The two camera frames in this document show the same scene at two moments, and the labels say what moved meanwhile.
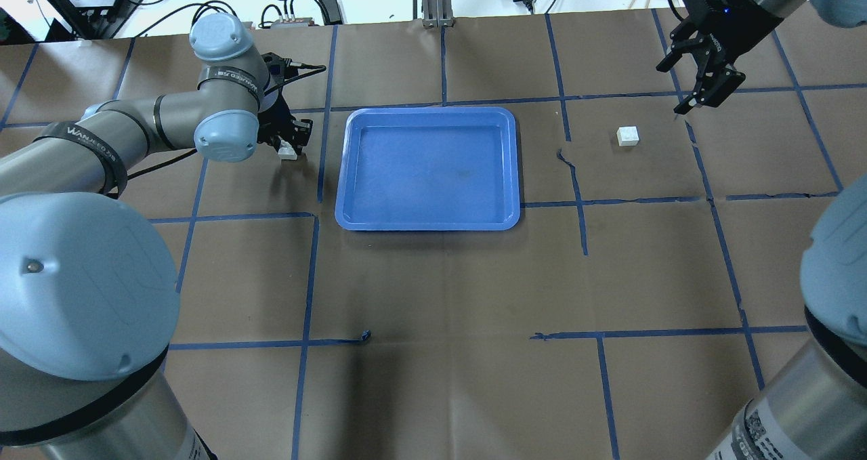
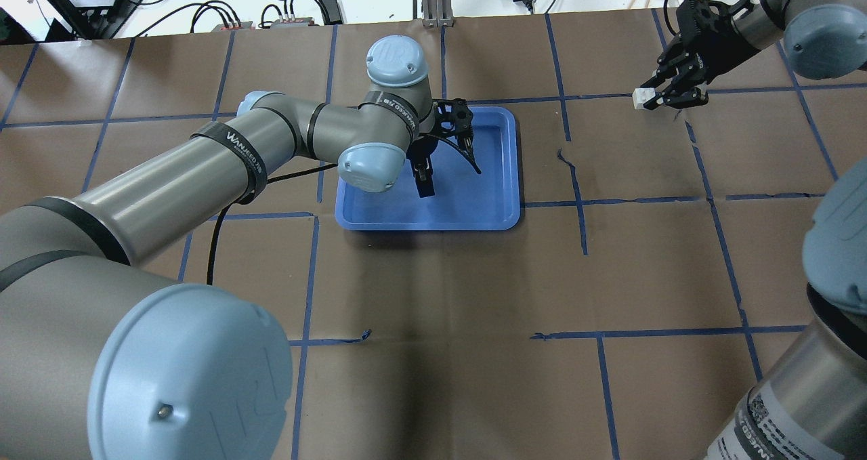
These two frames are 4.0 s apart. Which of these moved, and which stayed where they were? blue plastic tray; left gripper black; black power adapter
Moved: left gripper black
Stayed: blue plastic tray; black power adapter
